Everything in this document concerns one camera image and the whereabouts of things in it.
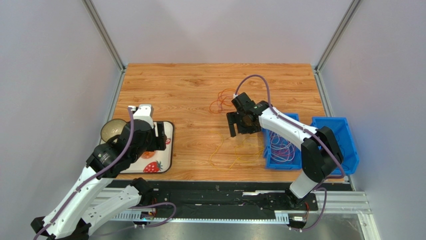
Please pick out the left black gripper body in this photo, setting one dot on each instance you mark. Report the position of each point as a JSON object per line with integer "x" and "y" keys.
{"x": 160, "y": 143}

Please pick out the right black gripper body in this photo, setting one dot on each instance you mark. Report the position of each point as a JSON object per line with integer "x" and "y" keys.
{"x": 240, "y": 118}

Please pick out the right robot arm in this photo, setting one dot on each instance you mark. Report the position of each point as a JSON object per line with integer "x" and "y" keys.
{"x": 319, "y": 149}

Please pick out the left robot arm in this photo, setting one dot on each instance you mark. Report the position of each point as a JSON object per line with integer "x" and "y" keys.
{"x": 75, "y": 218}

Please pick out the orange plastic cup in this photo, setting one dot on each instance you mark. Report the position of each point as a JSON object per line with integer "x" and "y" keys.
{"x": 148, "y": 154}

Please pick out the strawberry print tray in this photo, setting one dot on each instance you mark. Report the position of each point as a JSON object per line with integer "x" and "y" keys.
{"x": 163, "y": 159}

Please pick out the left blue plastic bin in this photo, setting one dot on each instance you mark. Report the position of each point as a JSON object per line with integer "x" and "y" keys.
{"x": 279, "y": 153}

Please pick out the blue plastic bin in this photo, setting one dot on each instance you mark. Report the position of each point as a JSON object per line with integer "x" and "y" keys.
{"x": 279, "y": 153}
{"x": 344, "y": 138}

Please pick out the right blue plastic bin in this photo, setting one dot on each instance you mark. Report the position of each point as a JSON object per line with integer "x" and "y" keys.
{"x": 344, "y": 138}

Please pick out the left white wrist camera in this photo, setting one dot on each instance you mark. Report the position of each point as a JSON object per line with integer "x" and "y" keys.
{"x": 143, "y": 112}

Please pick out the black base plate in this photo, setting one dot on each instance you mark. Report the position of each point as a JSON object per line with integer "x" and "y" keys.
{"x": 225, "y": 200}

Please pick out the aluminium frame rail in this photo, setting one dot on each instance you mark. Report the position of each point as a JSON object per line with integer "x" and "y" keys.
{"x": 329, "y": 201}

